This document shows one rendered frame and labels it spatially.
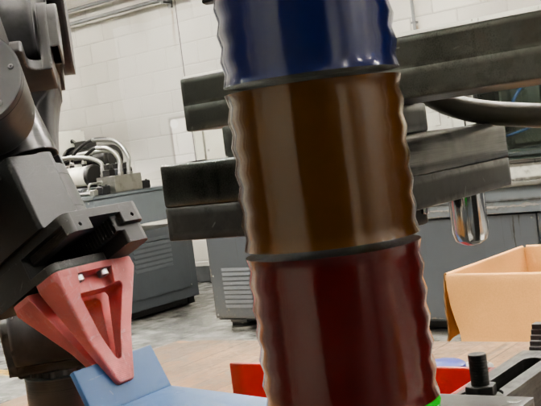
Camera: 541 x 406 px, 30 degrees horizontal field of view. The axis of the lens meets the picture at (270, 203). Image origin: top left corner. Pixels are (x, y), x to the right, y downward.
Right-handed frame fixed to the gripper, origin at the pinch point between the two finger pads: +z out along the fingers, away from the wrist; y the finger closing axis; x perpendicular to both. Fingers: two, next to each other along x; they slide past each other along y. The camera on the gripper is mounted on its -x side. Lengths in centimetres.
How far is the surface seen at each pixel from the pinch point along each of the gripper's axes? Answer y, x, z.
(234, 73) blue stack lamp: 35.9, -27.6, 1.6
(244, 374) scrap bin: -11.2, 24.0, 2.1
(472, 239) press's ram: 22.9, 5.7, 4.0
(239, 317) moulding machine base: -364, 462, -72
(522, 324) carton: -76, 214, 12
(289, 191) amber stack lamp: 35.8, -27.7, 4.3
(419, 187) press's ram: 25.5, -1.9, 1.3
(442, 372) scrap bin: 6.2, 24.3, 9.8
